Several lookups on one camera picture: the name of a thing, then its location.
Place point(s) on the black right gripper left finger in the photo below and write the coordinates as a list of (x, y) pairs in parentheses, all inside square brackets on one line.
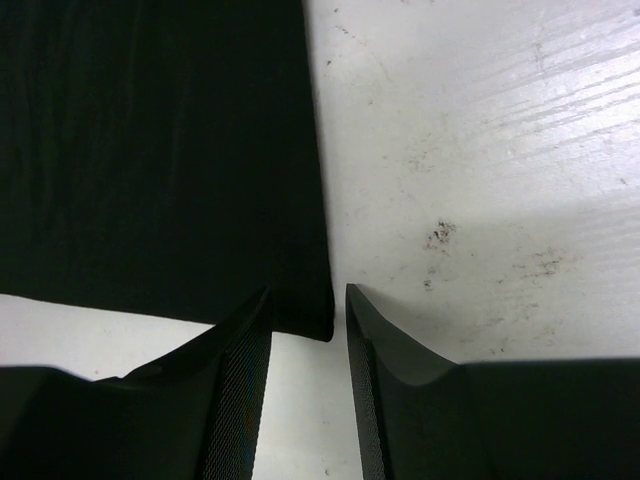
[(195, 412)]

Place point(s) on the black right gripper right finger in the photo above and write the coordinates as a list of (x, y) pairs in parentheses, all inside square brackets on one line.
[(409, 401)]

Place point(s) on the black tank top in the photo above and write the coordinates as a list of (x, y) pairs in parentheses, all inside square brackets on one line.
[(161, 158)]

